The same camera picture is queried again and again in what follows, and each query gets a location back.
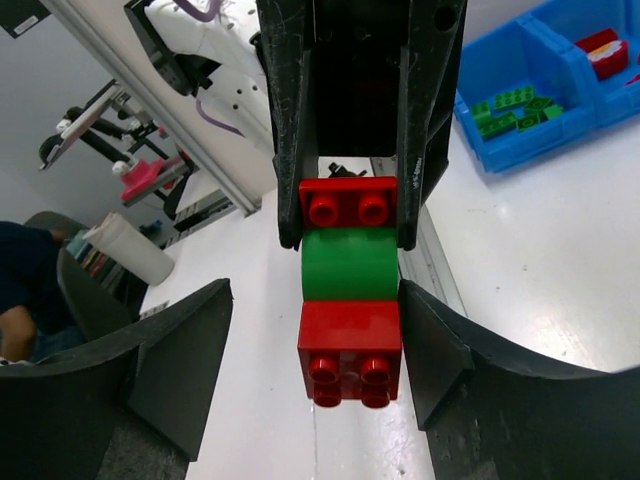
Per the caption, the blue plastic divided bin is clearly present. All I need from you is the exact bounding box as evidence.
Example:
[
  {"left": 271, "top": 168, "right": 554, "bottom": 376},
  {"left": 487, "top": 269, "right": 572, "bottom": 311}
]
[{"left": 454, "top": 1, "right": 639, "bottom": 173}]

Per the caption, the long green lego plate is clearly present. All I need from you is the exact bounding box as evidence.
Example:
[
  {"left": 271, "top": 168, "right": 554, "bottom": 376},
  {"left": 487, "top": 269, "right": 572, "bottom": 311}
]
[{"left": 494, "top": 85, "right": 535, "bottom": 112}]

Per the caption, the seated person in background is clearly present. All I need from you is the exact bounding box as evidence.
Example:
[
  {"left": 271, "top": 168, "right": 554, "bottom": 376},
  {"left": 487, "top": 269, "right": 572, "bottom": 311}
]
[{"left": 1, "top": 221, "right": 86, "bottom": 363}]

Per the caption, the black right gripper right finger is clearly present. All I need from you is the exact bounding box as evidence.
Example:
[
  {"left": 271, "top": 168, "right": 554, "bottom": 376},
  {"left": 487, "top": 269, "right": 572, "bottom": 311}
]
[{"left": 399, "top": 280, "right": 639, "bottom": 479}]

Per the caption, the red green striped rounded lego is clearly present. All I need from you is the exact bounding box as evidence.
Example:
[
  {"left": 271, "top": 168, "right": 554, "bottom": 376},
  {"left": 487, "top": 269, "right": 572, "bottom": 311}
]
[{"left": 299, "top": 176, "right": 398, "bottom": 301}]

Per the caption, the aluminium table rail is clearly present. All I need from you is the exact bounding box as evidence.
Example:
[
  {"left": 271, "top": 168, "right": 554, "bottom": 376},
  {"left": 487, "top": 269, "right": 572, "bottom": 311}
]
[{"left": 44, "top": 1, "right": 261, "bottom": 215}]

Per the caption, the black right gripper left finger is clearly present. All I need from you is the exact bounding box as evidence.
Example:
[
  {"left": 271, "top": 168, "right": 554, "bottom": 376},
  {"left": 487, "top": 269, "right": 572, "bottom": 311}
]
[{"left": 1, "top": 279, "right": 233, "bottom": 479}]

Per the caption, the pink black background device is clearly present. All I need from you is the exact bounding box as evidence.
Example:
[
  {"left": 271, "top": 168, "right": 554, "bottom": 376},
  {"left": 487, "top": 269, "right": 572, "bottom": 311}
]
[{"left": 39, "top": 80, "right": 196, "bottom": 219}]

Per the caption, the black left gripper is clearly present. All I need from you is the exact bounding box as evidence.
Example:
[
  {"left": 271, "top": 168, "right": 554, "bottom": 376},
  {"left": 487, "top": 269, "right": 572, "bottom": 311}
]
[{"left": 257, "top": 0, "right": 467, "bottom": 251}]

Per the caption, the green lego plate piece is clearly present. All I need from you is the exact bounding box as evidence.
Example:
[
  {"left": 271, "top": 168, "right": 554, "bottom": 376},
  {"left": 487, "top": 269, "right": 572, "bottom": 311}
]
[{"left": 479, "top": 112, "right": 518, "bottom": 141}]

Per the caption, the small green lego brick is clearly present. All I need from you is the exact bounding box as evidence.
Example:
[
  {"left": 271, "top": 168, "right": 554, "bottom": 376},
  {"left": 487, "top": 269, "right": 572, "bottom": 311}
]
[{"left": 542, "top": 103, "right": 564, "bottom": 121}]

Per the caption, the green square lego brick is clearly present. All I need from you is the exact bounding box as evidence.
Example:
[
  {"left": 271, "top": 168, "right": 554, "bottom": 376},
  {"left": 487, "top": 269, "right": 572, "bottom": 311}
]
[{"left": 523, "top": 96, "right": 554, "bottom": 116}]

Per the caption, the white paper roll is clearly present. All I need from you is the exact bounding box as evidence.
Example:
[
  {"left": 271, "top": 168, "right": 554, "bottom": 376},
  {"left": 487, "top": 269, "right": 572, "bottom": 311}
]
[{"left": 83, "top": 212, "right": 175, "bottom": 286}]

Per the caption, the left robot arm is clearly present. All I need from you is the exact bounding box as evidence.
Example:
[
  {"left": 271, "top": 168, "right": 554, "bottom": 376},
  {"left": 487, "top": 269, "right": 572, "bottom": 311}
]
[{"left": 124, "top": 1, "right": 467, "bottom": 250}]

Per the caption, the red square lego brick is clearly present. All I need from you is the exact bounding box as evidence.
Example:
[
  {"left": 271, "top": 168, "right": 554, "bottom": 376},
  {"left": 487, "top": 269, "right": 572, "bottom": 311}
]
[{"left": 297, "top": 300, "right": 402, "bottom": 409}]

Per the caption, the red white flower lego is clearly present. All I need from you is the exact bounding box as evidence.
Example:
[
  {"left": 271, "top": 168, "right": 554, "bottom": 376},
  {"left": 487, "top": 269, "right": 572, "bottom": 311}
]
[{"left": 575, "top": 28, "right": 630, "bottom": 81}]

